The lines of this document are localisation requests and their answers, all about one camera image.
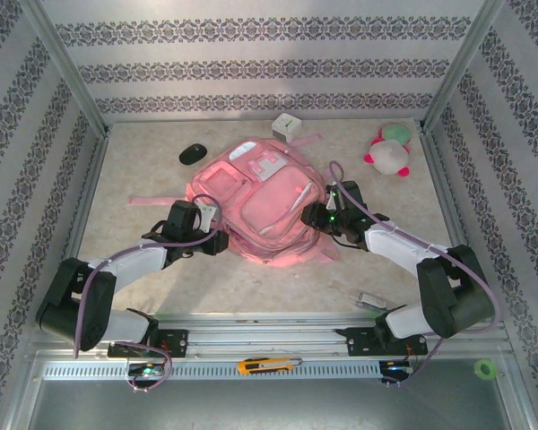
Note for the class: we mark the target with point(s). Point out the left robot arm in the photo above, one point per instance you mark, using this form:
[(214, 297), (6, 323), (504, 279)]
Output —
[(130, 264)]

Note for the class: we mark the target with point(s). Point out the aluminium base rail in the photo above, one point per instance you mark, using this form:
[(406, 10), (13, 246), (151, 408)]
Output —
[(260, 336)]

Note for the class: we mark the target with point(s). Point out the orange utility knife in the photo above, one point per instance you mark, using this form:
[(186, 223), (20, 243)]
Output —
[(260, 366)]

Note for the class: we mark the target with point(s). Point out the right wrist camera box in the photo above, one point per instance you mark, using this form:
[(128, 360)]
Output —
[(332, 201)]

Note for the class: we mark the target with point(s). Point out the green tape roll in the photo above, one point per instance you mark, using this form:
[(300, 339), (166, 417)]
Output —
[(476, 369)]

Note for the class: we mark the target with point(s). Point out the small lit circuit board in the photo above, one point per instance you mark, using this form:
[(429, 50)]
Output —
[(145, 371), (396, 369)]

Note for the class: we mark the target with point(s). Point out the aluminium table side rail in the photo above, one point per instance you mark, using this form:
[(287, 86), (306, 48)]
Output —
[(446, 201), (86, 197)]

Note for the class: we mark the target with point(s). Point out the black computer mouse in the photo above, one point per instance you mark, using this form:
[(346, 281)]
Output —
[(193, 154)]

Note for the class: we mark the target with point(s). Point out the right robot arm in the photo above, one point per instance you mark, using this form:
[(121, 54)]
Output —
[(399, 244)]

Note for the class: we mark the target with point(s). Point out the pink school backpack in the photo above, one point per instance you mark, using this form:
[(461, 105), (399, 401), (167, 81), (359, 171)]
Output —
[(269, 201)]

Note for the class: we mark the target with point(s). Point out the aluminium frame post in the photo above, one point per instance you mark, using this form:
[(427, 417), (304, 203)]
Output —
[(67, 71), (462, 67)]

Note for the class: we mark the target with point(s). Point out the white alarm clock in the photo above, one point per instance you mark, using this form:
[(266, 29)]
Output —
[(286, 127)]

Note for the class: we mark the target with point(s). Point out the white pink green plush toy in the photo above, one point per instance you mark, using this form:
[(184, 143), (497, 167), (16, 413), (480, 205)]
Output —
[(387, 157)]

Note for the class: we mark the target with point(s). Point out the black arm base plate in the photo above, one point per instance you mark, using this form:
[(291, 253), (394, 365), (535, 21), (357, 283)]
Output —
[(175, 342), (363, 340)]

